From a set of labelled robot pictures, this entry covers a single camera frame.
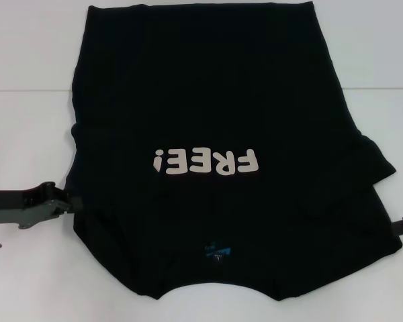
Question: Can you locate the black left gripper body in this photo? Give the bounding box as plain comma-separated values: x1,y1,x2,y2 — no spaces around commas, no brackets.
0,182,60,231

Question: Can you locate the black shirt with FREE print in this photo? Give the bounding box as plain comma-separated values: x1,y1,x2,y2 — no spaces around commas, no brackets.
66,0,403,299

